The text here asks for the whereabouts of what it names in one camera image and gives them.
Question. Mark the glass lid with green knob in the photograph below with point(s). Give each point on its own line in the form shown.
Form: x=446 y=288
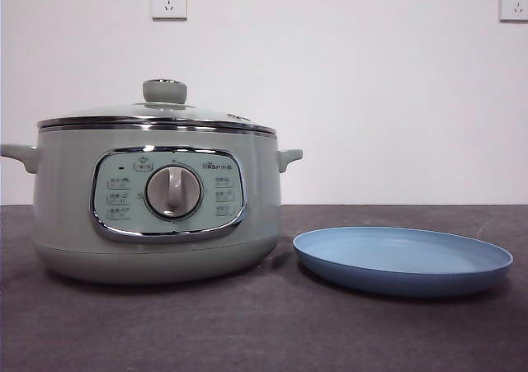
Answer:
x=164 y=91

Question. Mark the blue round plate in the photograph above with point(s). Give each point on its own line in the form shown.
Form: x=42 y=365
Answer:
x=396 y=256

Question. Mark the pale green electric steamer pot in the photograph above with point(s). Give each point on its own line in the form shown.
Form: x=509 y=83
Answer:
x=66 y=207

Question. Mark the white wall socket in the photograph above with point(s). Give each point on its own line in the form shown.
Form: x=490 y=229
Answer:
x=515 y=3
x=169 y=1

